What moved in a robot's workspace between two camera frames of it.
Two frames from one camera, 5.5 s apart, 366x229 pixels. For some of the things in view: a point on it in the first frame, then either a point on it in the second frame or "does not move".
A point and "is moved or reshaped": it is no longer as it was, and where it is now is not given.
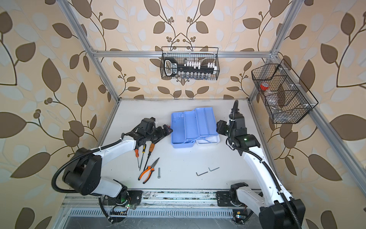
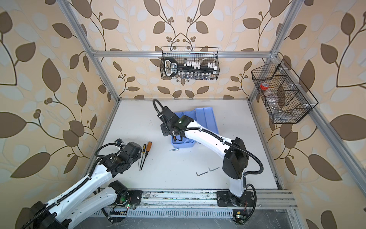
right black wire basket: (287, 98) does not move
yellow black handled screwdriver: (143, 152) does not move
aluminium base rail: (152, 198) does not move
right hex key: (213, 169) does not move
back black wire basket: (189, 63) does not move
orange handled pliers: (151, 168) → (175, 139)
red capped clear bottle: (265, 86) does not move
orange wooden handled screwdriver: (151, 147) is moved or reshaped
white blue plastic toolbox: (198, 126) does not move
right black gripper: (221, 126) → (165, 132)
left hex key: (199, 174) does not move
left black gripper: (162, 134) → (138, 156)
